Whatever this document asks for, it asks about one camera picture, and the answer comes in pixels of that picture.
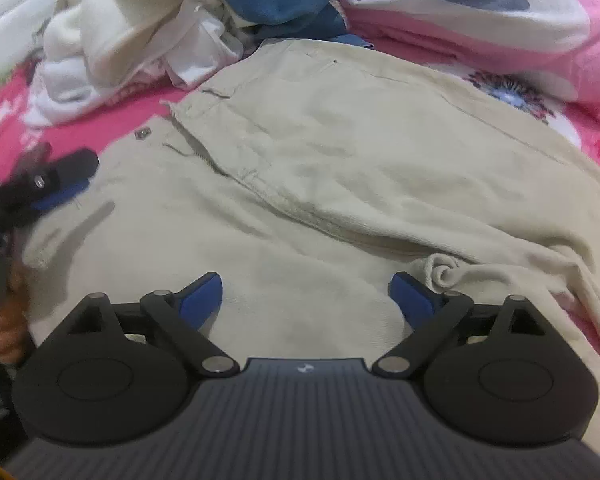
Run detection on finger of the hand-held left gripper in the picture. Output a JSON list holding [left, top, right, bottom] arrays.
[[10, 149, 100, 212]]

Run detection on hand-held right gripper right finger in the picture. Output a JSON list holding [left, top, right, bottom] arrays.
[[371, 271, 552, 380]]

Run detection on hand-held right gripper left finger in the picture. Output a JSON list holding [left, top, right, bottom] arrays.
[[61, 272, 241, 379]]

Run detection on beige pants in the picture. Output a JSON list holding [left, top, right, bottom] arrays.
[[22, 40, 600, 456]]

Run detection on person's left hand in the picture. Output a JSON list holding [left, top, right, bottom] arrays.
[[0, 260, 36, 363]]

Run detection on pink floral bed blanket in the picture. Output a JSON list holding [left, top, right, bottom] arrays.
[[0, 57, 600, 311]]

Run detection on white garment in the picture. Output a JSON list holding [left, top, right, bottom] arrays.
[[27, 0, 246, 126]]

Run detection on pink patterned quilt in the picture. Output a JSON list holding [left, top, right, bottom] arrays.
[[337, 0, 600, 123]]

